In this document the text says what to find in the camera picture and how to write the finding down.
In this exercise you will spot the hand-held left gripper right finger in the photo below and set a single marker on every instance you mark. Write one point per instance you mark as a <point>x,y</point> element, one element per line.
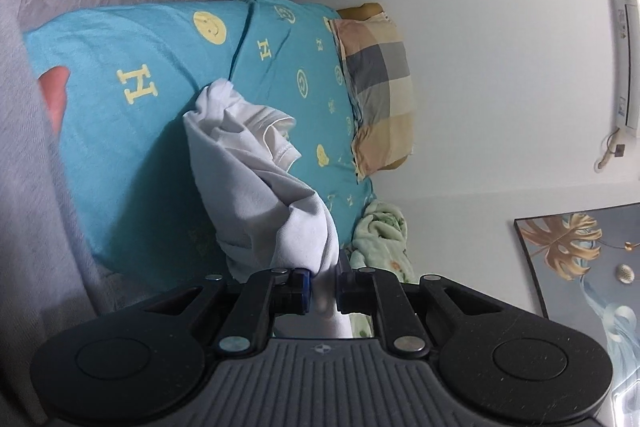
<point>343,292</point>

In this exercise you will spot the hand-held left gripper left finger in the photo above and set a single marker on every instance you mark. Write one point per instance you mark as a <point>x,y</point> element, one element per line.
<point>301,289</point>

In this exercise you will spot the white shirt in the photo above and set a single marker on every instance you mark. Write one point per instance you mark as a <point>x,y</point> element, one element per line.
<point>240,177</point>

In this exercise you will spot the green floral blanket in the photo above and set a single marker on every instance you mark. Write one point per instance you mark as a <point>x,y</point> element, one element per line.
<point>382,237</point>

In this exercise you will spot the checked pillow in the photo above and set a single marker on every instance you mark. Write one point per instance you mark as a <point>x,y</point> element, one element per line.
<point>380,92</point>

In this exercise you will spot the teal printed bedsheet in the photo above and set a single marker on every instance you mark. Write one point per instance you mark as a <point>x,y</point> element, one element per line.
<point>125,147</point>

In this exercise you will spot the brown pillow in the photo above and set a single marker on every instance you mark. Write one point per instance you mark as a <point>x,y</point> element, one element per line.
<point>362,11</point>

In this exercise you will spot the red cloth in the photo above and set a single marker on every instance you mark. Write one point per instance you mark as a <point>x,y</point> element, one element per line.
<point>54,94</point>

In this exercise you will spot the white air conditioner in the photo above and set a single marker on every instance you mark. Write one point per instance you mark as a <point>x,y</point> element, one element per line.
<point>628,62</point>

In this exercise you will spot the leaf wall picture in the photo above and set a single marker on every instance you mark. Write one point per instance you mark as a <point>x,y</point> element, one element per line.
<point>575,267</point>

